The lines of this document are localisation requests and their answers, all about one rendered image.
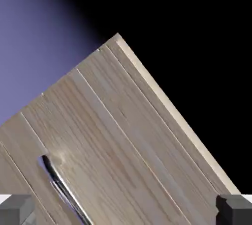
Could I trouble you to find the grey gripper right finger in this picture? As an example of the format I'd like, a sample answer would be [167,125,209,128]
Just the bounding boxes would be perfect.
[215,194,252,225]

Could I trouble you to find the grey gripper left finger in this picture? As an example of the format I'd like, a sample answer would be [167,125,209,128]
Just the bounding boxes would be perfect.
[0,194,37,225]

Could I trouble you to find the light wood drawer front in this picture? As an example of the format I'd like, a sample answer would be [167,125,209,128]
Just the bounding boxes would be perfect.
[21,45,219,225]
[0,142,54,225]

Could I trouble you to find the light wood cabinet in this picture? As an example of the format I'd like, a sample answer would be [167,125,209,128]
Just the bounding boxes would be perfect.
[0,32,242,225]

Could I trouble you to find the curved silver metal handle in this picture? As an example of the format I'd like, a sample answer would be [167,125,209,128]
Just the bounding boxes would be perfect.
[38,154,94,225]

